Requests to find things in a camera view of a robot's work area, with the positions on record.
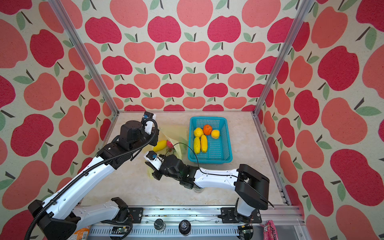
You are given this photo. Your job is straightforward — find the yellow toy corn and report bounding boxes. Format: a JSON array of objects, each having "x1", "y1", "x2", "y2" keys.
[{"x1": 194, "y1": 137, "x2": 201, "y2": 155}]

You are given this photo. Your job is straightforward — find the yellow toy banana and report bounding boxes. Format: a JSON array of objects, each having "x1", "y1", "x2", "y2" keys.
[{"x1": 200, "y1": 135, "x2": 208, "y2": 153}]

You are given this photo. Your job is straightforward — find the yellow toy fruit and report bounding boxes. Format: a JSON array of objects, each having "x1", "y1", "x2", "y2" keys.
[{"x1": 194, "y1": 128, "x2": 204, "y2": 138}]

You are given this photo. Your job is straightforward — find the orange toy tangerine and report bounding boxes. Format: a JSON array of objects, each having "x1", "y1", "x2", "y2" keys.
[{"x1": 203, "y1": 125, "x2": 213, "y2": 136}]

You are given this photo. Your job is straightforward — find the yellow toy peach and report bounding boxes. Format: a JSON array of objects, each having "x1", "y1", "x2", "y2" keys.
[{"x1": 211, "y1": 130, "x2": 220, "y2": 139}]

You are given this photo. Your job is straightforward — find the red toy strawberry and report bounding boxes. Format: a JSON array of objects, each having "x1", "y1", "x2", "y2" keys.
[{"x1": 167, "y1": 141, "x2": 174, "y2": 149}]

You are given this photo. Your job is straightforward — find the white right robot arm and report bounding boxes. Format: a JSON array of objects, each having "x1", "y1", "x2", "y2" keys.
[{"x1": 145, "y1": 151, "x2": 270, "y2": 224}]

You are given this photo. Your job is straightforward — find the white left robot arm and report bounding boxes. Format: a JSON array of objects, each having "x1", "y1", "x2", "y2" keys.
[{"x1": 25, "y1": 112, "x2": 159, "y2": 240}]

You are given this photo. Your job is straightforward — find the yellow toy mango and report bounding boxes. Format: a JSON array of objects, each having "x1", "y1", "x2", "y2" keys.
[{"x1": 153, "y1": 140, "x2": 168, "y2": 152}]

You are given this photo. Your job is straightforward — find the green drink can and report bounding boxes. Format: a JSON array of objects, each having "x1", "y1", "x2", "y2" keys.
[{"x1": 193, "y1": 186, "x2": 204, "y2": 193}]

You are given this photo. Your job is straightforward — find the grey round button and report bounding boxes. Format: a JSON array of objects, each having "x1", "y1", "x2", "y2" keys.
[{"x1": 154, "y1": 219, "x2": 166, "y2": 232}]

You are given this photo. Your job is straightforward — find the black round knob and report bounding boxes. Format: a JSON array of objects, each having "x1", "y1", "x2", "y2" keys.
[{"x1": 178, "y1": 220, "x2": 192, "y2": 236}]

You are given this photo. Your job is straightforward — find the orange snack packet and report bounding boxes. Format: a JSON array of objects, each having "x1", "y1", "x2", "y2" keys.
[{"x1": 68, "y1": 226, "x2": 91, "y2": 240}]

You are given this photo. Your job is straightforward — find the pink snack packet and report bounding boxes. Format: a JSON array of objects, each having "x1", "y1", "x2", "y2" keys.
[{"x1": 260, "y1": 220, "x2": 279, "y2": 240}]

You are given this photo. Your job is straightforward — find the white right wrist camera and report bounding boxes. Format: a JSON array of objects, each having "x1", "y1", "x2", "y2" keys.
[{"x1": 145, "y1": 151, "x2": 163, "y2": 171}]

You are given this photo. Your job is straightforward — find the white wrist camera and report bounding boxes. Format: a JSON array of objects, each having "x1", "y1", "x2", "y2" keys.
[
  {"x1": 142, "y1": 112, "x2": 157, "y2": 135},
  {"x1": 145, "y1": 151, "x2": 163, "y2": 171}
]

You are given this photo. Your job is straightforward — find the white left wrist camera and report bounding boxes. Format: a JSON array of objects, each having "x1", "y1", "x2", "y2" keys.
[{"x1": 142, "y1": 112, "x2": 157, "y2": 135}]

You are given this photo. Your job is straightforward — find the aluminium front rail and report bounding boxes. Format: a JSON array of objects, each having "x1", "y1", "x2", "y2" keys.
[{"x1": 88, "y1": 205, "x2": 311, "y2": 240}]

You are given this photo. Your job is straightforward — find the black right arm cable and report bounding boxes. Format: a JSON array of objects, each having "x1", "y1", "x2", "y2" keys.
[{"x1": 161, "y1": 141, "x2": 275, "y2": 209}]

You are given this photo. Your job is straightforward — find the black corrugated cable conduit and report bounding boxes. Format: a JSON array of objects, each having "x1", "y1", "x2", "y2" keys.
[{"x1": 23, "y1": 118, "x2": 159, "y2": 240}]

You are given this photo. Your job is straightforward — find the left aluminium corner post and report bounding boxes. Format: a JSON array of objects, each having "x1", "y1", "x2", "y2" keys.
[{"x1": 48, "y1": 0, "x2": 120, "y2": 117}]

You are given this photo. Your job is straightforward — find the aluminium corner post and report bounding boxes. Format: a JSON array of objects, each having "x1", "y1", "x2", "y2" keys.
[
  {"x1": 48, "y1": 0, "x2": 120, "y2": 117},
  {"x1": 252, "y1": 0, "x2": 315, "y2": 119}
]

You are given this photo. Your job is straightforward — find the right aluminium corner post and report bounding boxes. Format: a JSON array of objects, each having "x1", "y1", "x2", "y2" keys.
[{"x1": 252, "y1": 0, "x2": 315, "y2": 119}]

